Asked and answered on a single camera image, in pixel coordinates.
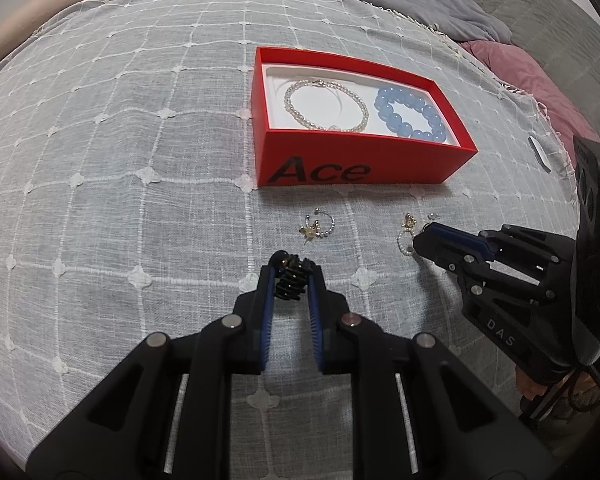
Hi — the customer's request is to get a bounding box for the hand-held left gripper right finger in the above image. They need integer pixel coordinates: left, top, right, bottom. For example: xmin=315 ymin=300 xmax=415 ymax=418
xmin=305 ymin=261 xmax=556 ymax=480

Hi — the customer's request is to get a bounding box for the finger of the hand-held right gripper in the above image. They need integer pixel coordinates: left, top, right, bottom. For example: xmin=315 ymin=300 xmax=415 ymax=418
xmin=413 ymin=231 xmax=556 ymax=307
xmin=426 ymin=222 xmax=577 ymax=281

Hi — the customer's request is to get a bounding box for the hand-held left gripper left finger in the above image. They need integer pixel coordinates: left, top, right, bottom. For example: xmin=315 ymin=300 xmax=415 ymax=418
xmin=27 ymin=264 xmax=277 ymax=480

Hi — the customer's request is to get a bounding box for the black hair claw clip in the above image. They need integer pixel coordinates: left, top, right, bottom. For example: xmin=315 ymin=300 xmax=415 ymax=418
xmin=274 ymin=250 xmax=315 ymax=302

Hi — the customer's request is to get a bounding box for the gold charm hoop earring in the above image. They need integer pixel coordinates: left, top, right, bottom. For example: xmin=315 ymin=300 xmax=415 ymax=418
xmin=396 ymin=212 xmax=423 ymax=258
xmin=299 ymin=208 xmax=337 ymax=243

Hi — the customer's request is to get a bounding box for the red jewelry box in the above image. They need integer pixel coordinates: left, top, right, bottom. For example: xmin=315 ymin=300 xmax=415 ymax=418
xmin=252 ymin=46 xmax=478 ymax=188

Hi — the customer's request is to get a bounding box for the person's right hand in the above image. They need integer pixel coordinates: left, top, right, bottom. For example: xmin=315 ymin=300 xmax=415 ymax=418
xmin=516 ymin=367 xmax=548 ymax=411

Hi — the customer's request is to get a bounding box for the small white tag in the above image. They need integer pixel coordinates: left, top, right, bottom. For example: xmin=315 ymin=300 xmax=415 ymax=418
xmin=528 ymin=136 xmax=551 ymax=173

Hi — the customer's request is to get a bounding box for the pink pillow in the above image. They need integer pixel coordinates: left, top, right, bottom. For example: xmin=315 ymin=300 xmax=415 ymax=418
xmin=457 ymin=39 xmax=600 ymax=151

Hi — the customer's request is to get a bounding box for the white checked fringed blanket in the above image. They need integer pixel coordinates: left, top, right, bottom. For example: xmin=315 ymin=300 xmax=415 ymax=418
xmin=0 ymin=0 xmax=600 ymax=480

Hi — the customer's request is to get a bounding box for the grey quilted pillow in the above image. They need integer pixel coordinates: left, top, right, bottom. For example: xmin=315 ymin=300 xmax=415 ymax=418
xmin=439 ymin=0 xmax=600 ymax=161

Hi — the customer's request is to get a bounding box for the grey duvet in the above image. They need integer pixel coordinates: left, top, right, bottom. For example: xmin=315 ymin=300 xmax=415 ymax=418
xmin=120 ymin=0 xmax=513 ymax=43

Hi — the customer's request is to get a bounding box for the beige pillow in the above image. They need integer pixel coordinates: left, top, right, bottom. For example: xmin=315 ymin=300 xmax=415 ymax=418
xmin=0 ymin=0 xmax=131 ymax=71

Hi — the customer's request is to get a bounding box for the black cable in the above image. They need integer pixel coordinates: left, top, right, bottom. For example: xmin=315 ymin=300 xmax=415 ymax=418
xmin=519 ymin=365 xmax=600 ymax=421

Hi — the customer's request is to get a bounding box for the blue bead bracelet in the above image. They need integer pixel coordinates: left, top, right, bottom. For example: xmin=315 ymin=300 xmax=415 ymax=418
xmin=374 ymin=87 xmax=449 ymax=144

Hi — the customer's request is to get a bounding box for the pearl bead bracelet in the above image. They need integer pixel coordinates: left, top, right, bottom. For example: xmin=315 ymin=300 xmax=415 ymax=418
xmin=284 ymin=79 xmax=370 ymax=134

